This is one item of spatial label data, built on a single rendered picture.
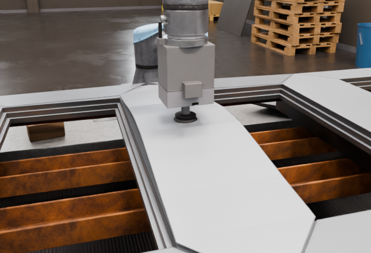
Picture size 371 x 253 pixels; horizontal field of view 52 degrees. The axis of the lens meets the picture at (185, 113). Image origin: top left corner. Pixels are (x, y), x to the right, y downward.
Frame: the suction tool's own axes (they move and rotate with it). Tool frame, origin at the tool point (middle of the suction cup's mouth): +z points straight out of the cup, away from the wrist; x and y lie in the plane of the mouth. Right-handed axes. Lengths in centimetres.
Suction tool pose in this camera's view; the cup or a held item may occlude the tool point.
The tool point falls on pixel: (185, 125)
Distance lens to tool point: 70.2
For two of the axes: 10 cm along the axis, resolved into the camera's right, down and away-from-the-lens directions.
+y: 9.5, -1.1, 2.8
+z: 0.0, 9.3, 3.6
